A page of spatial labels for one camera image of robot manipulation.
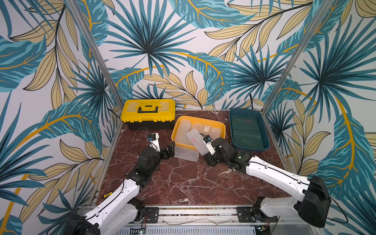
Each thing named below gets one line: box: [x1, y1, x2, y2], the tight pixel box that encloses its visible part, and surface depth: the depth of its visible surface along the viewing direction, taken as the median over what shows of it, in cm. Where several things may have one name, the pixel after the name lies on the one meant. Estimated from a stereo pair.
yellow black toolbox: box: [120, 99, 176, 131], surface depth 98 cm
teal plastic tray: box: [229, 108, 271, 152], surface depth 107 cm
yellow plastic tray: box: [171, 116, 227, 152], surface depth 108 cm
